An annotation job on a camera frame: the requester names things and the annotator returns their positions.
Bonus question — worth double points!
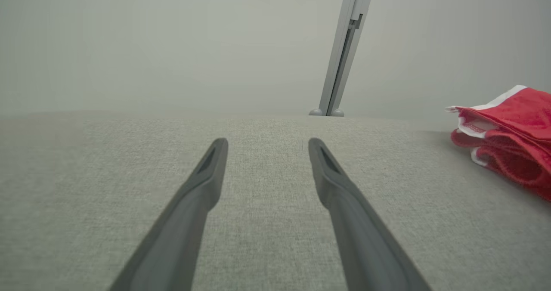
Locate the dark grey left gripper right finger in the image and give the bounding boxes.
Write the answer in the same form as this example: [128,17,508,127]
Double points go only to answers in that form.
[307,138,433,291]

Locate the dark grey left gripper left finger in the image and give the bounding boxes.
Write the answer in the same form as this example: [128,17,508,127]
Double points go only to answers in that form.
[109,138,229,291]

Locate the red white basketball jersey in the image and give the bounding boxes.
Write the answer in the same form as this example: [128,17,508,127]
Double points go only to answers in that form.
[451,127,551,202]

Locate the grey partition post with feet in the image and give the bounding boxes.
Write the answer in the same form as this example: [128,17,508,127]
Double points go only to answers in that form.
[308,0,377,118]

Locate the red shorts with white stripes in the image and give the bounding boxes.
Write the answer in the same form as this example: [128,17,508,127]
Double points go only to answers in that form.
[446,85,551,154]

